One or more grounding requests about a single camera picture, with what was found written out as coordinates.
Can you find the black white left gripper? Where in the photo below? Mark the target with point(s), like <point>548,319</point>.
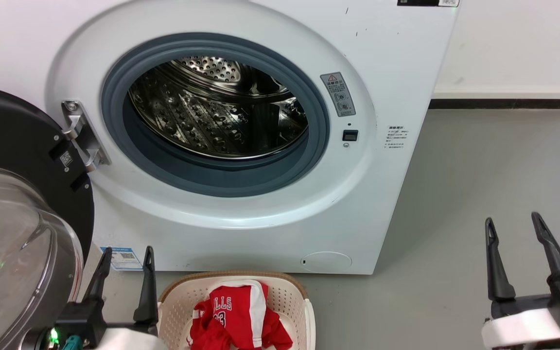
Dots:
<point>90,323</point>

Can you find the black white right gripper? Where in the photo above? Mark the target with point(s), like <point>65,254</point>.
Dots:
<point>533,325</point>

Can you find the red white basketball jersey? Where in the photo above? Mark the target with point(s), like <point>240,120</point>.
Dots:
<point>241,316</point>

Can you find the cream perforated laundry basket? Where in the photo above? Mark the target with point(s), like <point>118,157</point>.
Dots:
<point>178,306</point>

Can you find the open black washer door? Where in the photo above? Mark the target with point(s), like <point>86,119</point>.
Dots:
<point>12,194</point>

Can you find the silver metal door hinge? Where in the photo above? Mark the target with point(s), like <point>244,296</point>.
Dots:
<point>83,133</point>

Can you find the stainless steel washing machine drum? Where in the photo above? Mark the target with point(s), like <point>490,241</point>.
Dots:
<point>217,112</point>

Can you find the blue energy label sticker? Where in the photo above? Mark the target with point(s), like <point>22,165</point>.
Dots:
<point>122,258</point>

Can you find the grey rubber door gasket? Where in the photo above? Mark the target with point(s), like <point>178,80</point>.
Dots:
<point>163,170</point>

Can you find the black baseboard strip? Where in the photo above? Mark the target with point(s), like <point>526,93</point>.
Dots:
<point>503,104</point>

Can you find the white front-load washing machine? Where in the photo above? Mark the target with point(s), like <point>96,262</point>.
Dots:
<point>358,204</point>

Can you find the round filter cover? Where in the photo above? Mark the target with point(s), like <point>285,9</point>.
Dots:
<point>326,262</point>

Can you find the black door latch socket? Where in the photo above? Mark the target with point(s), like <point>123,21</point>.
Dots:
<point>350,135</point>

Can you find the grey warning sticker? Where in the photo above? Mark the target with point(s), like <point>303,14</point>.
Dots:
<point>338,95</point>

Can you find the black QR label sticker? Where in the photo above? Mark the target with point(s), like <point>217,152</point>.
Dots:
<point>426,2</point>

